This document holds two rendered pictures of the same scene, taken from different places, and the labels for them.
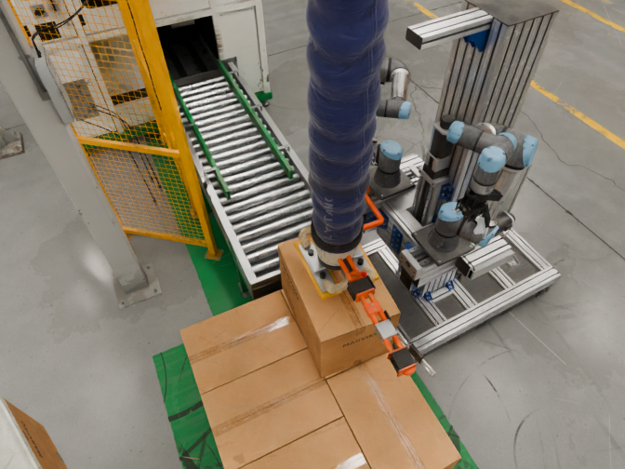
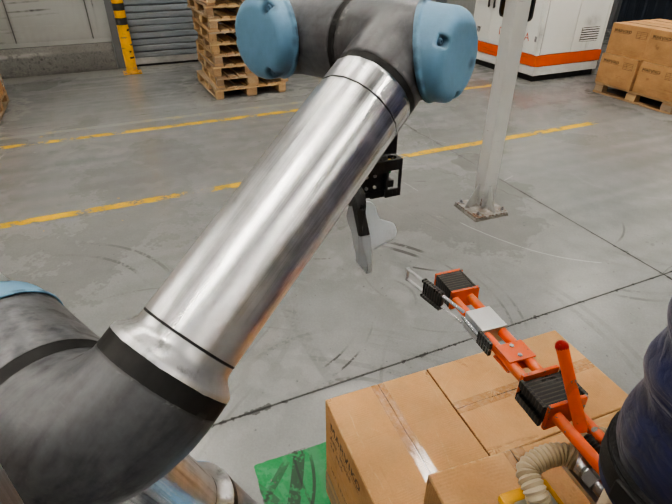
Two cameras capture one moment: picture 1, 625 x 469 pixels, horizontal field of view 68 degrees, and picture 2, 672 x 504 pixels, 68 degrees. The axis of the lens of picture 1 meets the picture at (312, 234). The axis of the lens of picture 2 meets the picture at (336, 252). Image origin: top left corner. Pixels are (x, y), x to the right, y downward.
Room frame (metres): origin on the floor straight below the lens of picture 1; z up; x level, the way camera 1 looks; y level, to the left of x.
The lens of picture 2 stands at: (1.71, -0.56, 1.90)
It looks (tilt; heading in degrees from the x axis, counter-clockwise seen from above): 33 degrees down; 183
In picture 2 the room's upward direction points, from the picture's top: straight up
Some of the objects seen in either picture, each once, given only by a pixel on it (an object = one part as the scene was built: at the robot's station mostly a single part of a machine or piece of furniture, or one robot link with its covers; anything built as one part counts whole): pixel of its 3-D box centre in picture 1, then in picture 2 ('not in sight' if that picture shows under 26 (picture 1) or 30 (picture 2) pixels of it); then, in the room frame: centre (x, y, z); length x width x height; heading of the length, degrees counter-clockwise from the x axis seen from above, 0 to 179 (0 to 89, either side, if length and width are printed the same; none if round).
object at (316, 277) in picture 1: (316, 265); not in sight; (1.26, -0.02, 1.08); 0.34 x 0.10 x 0.05; 22
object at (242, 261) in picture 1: (198, 169); not in sight; (2.55, 0.83, 0.50); 2.31 x 0.05 x 0.19; 25
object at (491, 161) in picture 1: (489, 165); not in sight; (1.11, -0.57, 1.82); 0.09 x 0.08 x 0.11; 143
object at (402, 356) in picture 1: (401, 361); (455, 288); (0.74, -0.33, 1.18); 0.08 x 0.07 x 0.05; 22
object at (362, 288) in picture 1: (361, 288); (550, 396); (1.06, -0.20, 1.18); 0.10 x 0.08 x 0.06; 112
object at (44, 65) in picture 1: (54, 85); not in sight; (1.92, 1.19, 1.62); 0.20 x 0.05 x 0.30; 25
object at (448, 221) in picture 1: (451, 218); not in sight; (1.42, -0.65, 1.20); 0.13 x 0.12 x 0.14; 53
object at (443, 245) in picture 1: (445, 234); not in sight; (1.43, -0.64, 1.09); 0.15 x 0.15 x 0.10
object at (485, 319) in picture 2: (385, 331); (484, 325); (0.87, -0.28, 1.17); 0.07 x 0.07 x 0.04; 22
